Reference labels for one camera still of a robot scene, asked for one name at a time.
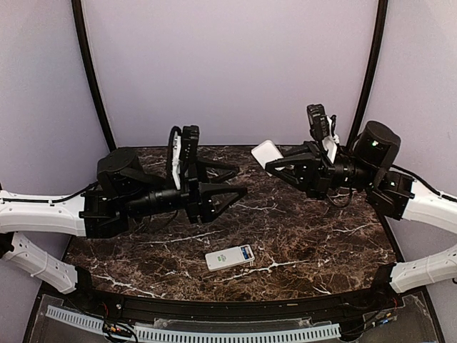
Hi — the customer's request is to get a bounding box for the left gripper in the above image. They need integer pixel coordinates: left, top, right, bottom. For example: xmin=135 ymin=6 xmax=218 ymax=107
xmin=123 ymin=154 xmax=248 ymax=224

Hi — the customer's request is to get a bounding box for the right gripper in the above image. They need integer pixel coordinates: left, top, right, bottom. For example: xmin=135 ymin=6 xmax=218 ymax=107
xmin=264 ymin=139 xmax=378 ymax=200

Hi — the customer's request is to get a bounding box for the white battery cover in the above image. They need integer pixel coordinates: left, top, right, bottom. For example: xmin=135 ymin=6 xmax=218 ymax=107
xmin=251 ymin=139 xmax=283 ymax=169

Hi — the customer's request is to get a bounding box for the white remote control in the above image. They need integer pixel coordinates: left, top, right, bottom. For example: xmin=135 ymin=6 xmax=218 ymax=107
xmin=205 ymin=245 xmax=255 ymax=272

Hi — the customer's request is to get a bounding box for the blue battery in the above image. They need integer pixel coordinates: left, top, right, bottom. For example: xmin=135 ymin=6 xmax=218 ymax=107
xmin=241 ymin=245 xmax=255 ymax=261

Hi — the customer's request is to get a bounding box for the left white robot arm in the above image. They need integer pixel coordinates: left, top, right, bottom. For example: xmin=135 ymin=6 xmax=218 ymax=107
xmin=1 ymin=148 xmax=248 ymax=312

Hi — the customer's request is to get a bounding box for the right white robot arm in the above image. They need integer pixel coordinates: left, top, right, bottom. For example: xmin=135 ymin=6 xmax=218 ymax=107
xmin=264 ymin=121 xmax=456 ymax=232

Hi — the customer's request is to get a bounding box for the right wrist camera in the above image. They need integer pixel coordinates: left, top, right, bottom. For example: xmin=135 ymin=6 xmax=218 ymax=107
xmin=306 ymin=104 xmax=337 ymax=141

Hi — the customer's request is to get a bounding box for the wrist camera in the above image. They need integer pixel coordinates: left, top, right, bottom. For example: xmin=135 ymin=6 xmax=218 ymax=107
xmin=306 ymin=104 xmax=337 ymax=141
xmin=166 ymin=125 xmax=200 ymax=172

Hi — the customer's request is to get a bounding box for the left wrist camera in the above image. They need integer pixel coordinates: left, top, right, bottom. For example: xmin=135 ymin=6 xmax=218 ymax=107
xmin=166 ymin=125 xmax=200 ymax=172

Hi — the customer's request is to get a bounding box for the right black frame post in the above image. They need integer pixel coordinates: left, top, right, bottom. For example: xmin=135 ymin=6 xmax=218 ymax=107
xmin=347 ymin=0 xmax=388 ymax=145

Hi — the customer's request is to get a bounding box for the black frame post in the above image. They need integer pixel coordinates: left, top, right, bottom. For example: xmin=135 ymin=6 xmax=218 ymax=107
xmin=347 ymin=0 xmax=388 ymax=145
xmin=71 ymin=0 xmax=116 ymax=151

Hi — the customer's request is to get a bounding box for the black front rail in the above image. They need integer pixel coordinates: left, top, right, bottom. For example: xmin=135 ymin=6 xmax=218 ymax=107
xmin=64 ymin=282 xmax=416 ymax=322

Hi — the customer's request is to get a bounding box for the white slotted cable duct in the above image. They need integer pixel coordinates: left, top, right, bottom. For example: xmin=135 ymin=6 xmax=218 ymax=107
xmin=45 ymin=305 xmax=341 ymax=343

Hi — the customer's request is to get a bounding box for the left black frame post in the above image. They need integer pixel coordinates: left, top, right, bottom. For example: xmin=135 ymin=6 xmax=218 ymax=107
xmin=71 ymin=0 xmax=116 ymax=151

